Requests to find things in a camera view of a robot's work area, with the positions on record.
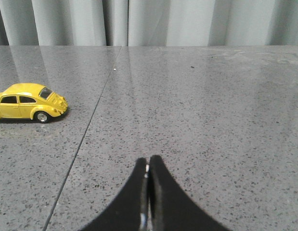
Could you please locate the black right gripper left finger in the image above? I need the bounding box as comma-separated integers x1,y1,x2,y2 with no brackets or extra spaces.
82,158,148,231

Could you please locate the grey curtain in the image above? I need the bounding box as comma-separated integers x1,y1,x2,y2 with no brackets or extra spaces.
0,0,298,46

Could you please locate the yellow toy beetle car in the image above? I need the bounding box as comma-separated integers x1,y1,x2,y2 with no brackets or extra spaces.
0,83,68,123

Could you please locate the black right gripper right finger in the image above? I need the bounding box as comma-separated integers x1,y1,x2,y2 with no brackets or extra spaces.
149,155,227,231

